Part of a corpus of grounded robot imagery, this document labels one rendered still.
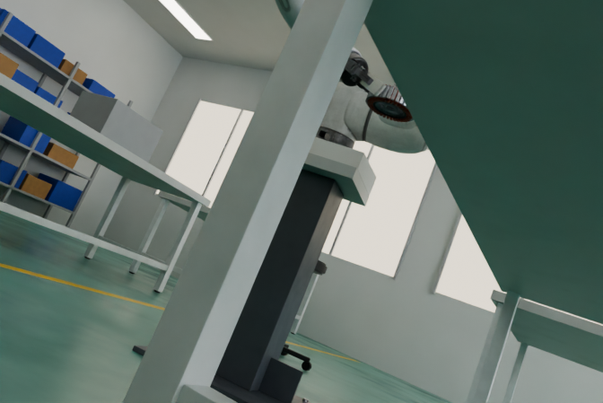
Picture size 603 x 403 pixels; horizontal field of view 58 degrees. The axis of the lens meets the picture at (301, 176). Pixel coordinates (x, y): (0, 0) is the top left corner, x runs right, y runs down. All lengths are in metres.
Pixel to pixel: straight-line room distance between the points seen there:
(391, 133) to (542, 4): 1.19
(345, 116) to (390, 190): 4.95
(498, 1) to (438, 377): 5.67
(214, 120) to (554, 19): 7.87
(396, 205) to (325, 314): 1.55
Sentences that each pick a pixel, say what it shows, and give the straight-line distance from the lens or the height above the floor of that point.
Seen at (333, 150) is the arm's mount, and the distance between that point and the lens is 1.73.
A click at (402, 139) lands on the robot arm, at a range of 1.81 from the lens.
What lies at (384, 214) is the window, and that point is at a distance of 6.67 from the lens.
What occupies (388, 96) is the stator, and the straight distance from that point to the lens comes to 1.15.
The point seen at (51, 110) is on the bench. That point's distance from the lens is 3.10.
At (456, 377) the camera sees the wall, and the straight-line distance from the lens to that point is 6.17.
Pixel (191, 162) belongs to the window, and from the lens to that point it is 8.32.
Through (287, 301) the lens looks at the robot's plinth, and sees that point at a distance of 1.73.
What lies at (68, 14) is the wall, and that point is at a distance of 8.15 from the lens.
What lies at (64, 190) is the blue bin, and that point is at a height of 0.48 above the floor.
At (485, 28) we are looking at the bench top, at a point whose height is 0.70.
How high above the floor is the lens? 0.30
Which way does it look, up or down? 12 degrees up
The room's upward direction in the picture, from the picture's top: 23 degrees clockwise
